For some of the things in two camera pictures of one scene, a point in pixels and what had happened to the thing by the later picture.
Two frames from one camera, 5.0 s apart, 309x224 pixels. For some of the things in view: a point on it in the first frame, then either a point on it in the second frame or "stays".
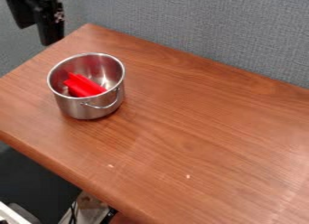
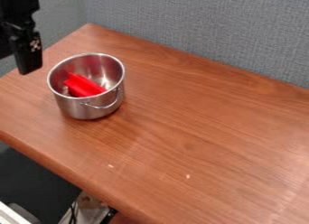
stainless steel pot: x=103 y=69 stays
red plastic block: x=80 y=86 stays
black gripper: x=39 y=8 -> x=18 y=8
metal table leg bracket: x=93 y=211 stays
